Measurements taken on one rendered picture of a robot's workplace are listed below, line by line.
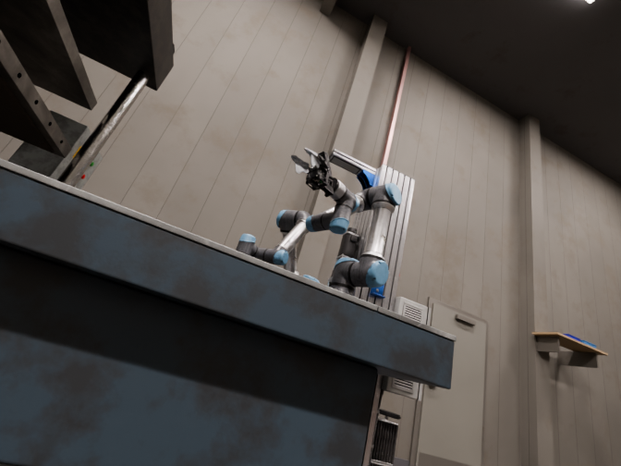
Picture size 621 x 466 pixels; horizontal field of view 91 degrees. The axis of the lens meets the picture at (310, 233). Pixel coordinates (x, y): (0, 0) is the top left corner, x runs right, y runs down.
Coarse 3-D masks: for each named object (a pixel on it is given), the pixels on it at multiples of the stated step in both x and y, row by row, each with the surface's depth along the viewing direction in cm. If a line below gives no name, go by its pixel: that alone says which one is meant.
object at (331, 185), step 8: (312, 168) 120; (320, 168) 117; (328, 168) 119; (312, 176) 118; (320, 176) 114; (328, 176) 119; (312, 184) 118; (320, 184) 119; (328, 184) 120; (336, 184) 122; (328, 192) 122
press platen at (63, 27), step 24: (0, 0) 94; (24, 0) 91; (48, 0) 90; (0, 24) 102; (24, 24) 100; (48, 24) 97; (24, 48) 110; (48, 48) 106; (72, 48) 107; (48, 72) 118; (72, 72) 114; (72, 96) 128
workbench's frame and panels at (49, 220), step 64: (0, 192) 15; (64, 192) 16; (0, 256) 16; (64, 256) 15; (128, 256) 16; (192, 256) 18; (0, 320) 15; (64, 320) 16; (128, 320) 17; (192, 320) 18; (256, 320) 18; (320, 320) 20; (384, 320) 21; (0, 384) 15; (64, 384) 15; (128, 384) 16; (192, 384) 18; (256, 384) 19; (320, 384) 20; (448, 384) 22; (0, 448) 14; (64, 448) 15; (128, 448) 16; (192, 448) 17; (256, 448) 18; (320, 448) 19
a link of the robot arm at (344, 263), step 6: (342, 258) 145; (348, 258) 144; (336, 264) 146; (342, 264) 143; (348, 264) 141; (336, 270) 144; (342, 270) 141; (348, 270) 139; (336, 276) 142; (342, 276) 140; (348, 276) 138; (342, 282) 139; (348, 282) 139; (354, 288) 142
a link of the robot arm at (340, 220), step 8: (336, 208) 126; (344, 208) 125; (328, 216) 127; (336, 216) 124; (344, 216) 124; (328, 224) 127; (336, 224) 122; (344, 224) 123; (336, 232) 126; (344, 232) 125
